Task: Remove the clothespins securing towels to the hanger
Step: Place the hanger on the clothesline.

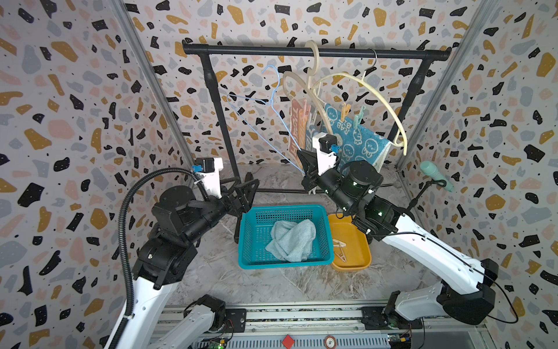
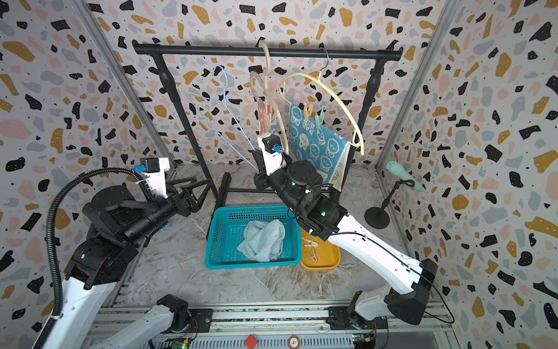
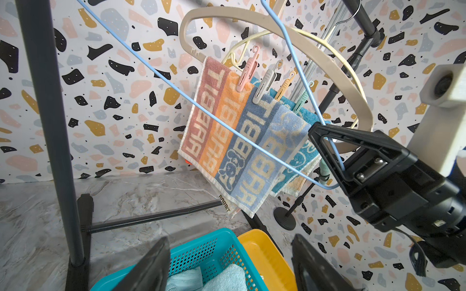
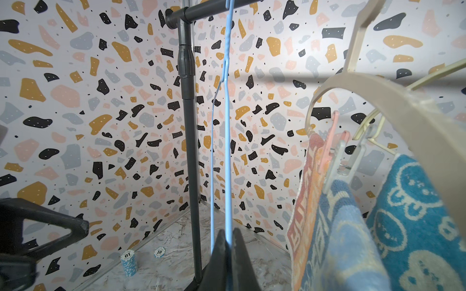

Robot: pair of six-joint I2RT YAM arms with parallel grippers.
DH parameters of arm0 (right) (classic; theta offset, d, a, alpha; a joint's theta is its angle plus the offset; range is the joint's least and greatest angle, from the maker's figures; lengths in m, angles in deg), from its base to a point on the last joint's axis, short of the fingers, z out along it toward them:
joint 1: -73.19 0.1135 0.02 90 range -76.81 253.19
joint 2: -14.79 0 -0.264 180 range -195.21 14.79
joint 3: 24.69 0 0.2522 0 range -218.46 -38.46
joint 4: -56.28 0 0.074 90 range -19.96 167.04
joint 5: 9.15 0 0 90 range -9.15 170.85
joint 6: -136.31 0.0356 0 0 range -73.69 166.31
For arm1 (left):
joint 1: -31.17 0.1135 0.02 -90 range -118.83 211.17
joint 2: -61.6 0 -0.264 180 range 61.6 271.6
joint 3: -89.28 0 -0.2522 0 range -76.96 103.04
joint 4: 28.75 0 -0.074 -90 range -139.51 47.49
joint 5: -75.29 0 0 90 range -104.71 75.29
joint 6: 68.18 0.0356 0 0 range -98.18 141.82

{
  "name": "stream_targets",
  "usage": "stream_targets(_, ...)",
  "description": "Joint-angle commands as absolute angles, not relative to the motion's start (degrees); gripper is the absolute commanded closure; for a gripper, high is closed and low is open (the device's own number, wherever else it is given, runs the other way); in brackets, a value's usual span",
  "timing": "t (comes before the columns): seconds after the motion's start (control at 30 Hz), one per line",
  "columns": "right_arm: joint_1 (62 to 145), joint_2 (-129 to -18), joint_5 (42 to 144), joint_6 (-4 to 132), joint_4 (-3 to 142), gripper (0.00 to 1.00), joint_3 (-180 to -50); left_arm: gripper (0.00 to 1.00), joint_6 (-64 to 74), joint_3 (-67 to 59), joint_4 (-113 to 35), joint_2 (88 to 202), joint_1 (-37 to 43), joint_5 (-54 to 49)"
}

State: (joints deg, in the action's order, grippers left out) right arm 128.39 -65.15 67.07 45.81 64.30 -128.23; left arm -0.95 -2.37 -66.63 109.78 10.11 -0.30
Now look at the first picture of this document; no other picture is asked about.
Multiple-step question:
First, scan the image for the peach clothespin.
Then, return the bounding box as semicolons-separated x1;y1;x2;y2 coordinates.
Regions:
334;248;347;263

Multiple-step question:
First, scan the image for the black clothes rack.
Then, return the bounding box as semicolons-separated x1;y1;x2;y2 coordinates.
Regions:
182;42;452;177

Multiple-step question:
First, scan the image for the light blue towel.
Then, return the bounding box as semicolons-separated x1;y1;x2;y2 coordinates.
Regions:
265;220;316;263

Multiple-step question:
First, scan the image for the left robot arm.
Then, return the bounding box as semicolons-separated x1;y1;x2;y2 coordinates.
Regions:
107;167;260;348

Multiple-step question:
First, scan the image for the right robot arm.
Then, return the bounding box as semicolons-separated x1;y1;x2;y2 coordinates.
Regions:
297;150;498;325

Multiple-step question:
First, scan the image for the black microphone stand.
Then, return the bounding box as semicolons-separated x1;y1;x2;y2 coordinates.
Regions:
406;180;448;216

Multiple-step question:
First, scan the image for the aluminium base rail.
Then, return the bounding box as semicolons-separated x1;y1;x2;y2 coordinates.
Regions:
114;300;498;349

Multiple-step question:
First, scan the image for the orange patterned towel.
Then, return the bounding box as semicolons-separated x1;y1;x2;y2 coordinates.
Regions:
289;99;311;156

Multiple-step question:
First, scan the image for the large wooden hanger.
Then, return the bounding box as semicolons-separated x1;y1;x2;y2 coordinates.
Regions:
313;72;408;155

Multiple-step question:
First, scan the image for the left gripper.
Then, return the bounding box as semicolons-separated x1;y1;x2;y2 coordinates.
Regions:
187;174;262;248

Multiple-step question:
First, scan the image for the yellow plastic bin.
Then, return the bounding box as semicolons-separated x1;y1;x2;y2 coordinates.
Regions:
328;214;371;272

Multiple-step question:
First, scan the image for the mint green clothespin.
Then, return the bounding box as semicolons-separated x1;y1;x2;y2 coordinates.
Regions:
353;106;366;130

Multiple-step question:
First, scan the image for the red diamond sticker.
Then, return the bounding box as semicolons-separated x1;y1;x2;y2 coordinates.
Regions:
281;335;295;349

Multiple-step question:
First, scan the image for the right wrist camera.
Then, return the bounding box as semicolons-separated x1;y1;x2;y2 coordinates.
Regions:
312;132;340;176

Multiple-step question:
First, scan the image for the teal plastic basket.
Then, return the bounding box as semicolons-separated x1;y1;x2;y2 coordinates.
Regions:
238;204;334;270

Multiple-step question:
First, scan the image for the light blue wire hanger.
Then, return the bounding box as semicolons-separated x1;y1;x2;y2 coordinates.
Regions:
219;60;302;173

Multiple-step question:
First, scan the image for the round red white sticker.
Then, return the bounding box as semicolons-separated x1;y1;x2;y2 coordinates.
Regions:
323;335;337;349

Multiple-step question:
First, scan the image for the mint green microphone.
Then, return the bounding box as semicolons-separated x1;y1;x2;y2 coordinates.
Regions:
419;161;454;192

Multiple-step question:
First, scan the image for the teal jellyfish pattern towel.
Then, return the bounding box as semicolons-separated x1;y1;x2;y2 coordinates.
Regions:
324;104;391;172

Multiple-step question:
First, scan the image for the white clothespin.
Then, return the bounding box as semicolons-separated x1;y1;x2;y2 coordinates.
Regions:
332;238;347;248

